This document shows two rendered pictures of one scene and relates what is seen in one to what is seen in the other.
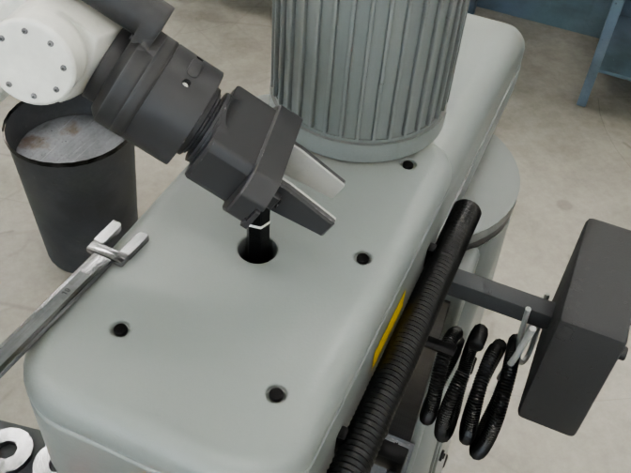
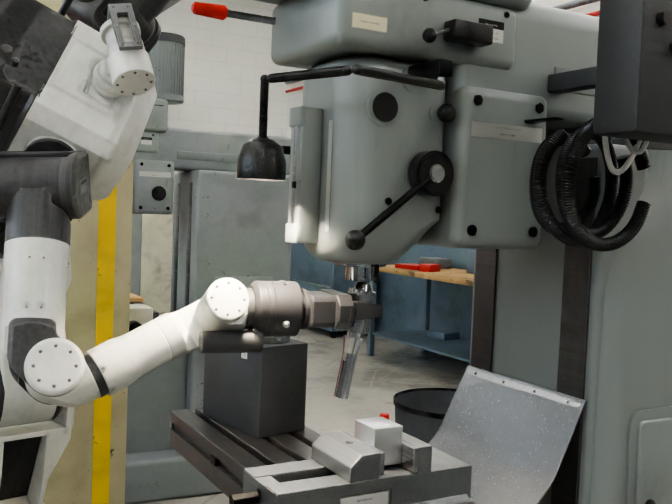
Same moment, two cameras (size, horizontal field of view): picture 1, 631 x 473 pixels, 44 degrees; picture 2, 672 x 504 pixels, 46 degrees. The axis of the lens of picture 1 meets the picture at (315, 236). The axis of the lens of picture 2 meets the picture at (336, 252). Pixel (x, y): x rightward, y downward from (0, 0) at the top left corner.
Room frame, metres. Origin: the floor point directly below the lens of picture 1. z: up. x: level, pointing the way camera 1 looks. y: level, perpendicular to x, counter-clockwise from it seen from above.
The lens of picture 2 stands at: (-0.52, -0.75, 1.39)
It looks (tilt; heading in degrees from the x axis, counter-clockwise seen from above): 3 degrees down; 40
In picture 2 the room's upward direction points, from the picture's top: 2 degrees clockwise
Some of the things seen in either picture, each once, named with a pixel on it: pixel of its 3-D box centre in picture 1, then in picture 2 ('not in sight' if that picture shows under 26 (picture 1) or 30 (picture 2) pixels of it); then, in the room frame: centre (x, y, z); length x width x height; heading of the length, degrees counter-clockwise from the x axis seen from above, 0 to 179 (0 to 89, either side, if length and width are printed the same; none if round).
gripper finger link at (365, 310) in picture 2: not in sight; (365, 311); (0.49, 0.03, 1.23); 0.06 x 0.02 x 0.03; 150
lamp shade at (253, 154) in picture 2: not in sight; (261, 158); (0.30, 0.09, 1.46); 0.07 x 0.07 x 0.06
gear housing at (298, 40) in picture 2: not in sight; (392, 37); (0.54, 0.04, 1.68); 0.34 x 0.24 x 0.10; 160
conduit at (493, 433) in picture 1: (454, 381); (573, 183); (0.69, -0.23, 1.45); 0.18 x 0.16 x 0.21; 160
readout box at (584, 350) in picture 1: (585, 328); (667, 65); (0.67, -0.37, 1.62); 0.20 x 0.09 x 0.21; 160
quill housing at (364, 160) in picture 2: not in sight; (367, 164); (0.51, 0.05, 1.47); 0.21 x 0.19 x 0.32; 70
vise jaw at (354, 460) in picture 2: not in sight; (346, 455); (0.42, 0.00, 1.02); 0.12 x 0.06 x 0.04; 69
